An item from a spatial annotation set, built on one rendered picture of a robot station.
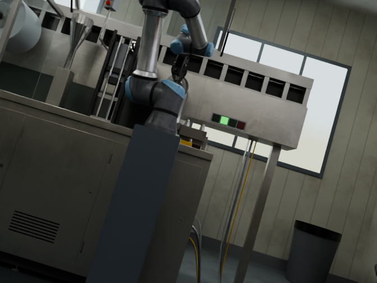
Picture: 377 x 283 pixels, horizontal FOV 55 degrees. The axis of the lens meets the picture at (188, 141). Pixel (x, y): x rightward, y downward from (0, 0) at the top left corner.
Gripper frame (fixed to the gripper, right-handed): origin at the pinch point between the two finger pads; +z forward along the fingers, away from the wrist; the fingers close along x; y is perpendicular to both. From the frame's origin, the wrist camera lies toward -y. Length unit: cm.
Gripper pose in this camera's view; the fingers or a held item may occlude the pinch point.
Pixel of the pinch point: (176, 81)
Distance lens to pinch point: 220.9
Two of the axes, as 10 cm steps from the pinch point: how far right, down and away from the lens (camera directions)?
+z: -1.9, 6.7, 7.1
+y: 2.2, -6.8, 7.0
